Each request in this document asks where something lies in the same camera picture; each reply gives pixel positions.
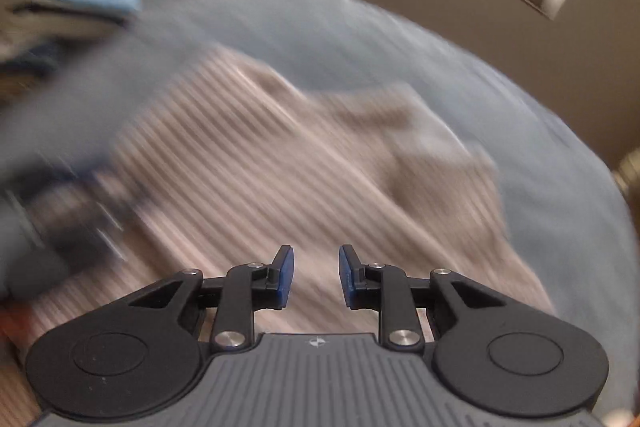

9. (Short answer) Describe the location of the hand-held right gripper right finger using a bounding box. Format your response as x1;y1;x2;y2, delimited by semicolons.
338;244;506;350

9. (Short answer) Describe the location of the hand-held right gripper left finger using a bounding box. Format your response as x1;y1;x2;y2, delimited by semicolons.
129;244;295;350

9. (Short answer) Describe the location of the beige houndstooth coat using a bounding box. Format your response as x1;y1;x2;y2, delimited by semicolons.
15;44;556;358

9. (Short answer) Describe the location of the cream bedpost finial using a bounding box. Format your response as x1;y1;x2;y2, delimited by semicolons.
612;154;640;202

